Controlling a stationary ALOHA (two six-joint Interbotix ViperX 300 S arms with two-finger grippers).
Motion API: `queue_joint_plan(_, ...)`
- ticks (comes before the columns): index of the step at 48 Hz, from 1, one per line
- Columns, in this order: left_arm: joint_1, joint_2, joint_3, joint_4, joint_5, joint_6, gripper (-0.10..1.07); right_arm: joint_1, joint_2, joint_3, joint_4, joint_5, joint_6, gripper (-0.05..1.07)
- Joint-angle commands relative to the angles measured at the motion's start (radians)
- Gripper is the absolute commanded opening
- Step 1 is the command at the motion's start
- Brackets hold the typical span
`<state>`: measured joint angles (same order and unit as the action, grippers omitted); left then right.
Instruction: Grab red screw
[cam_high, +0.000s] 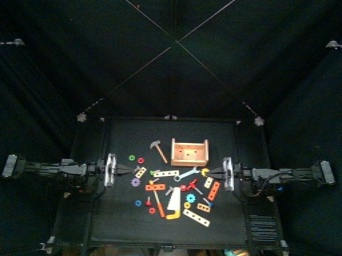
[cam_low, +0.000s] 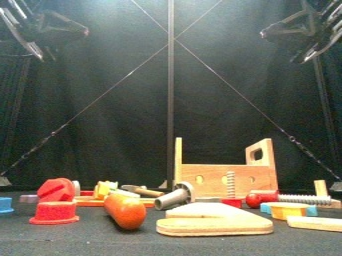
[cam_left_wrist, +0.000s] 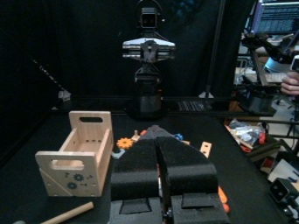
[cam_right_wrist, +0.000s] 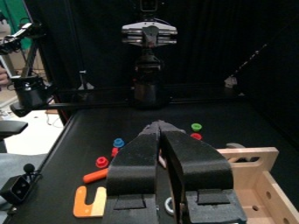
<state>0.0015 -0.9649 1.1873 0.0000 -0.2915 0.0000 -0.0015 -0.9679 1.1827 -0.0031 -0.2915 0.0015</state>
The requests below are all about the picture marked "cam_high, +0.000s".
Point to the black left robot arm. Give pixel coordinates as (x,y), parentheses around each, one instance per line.
(48,169)

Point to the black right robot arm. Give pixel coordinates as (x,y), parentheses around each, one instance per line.
(288,174)

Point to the green toy screw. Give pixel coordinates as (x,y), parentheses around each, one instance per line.
(152,172)

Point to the orange toy screw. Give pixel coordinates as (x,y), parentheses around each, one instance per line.
(153,181)

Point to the blue toy screw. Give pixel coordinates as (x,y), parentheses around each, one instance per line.
(207,202)

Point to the dark red toy screw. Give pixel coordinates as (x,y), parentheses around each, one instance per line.
(148,201)

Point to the grey toy screw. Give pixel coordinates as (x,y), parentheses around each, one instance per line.
(168,190)

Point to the short beige holed bar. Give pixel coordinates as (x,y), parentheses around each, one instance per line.
(140,172)
(208,182)

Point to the yellow toy gear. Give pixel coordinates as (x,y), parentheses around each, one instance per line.
(204,172)

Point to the green toy nut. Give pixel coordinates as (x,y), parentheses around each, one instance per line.
(131,157)

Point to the purple toy gear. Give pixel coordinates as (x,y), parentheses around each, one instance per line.
(135,182)

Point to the long orange holed bar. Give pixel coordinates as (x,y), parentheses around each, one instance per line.
(213,191)

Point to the red toy nut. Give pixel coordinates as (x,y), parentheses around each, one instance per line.
(152,210)
(183,187)
(140,160)

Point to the open wooden toy box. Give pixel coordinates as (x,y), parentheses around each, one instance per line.
(189,154)

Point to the medium orange holed bar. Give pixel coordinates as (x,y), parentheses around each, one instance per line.
(155,187)

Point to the blue toy gear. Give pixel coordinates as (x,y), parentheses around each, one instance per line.
(189,198)

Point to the toy hammer grey head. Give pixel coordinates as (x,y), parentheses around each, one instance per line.
(157,149)

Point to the blue toy nut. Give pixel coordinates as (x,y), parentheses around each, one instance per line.
(137,203)

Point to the medium beige holed bar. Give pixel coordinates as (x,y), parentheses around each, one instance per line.
(167,173)

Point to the short orange holed bar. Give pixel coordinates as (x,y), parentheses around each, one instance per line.
(203,207)

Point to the yellow toy nut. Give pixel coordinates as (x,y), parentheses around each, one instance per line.
(187,205)

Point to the long beige holed bar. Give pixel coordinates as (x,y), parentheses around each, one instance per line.
(196,218)

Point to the printed text label sticker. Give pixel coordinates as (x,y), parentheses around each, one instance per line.
(261,227)

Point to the grey frame clamp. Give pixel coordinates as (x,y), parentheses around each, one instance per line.
(169,117)
(257,120)
(16,42)
(332,44)
(81,117)

